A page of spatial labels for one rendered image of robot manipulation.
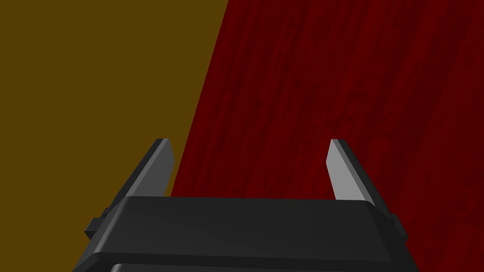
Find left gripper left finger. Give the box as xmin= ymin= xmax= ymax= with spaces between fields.
xmin=109 ymin=138 xmax=175 ymax=214

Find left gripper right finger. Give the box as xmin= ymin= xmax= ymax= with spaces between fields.
xmin=326 ymin=138 xmax=391 ymax=218

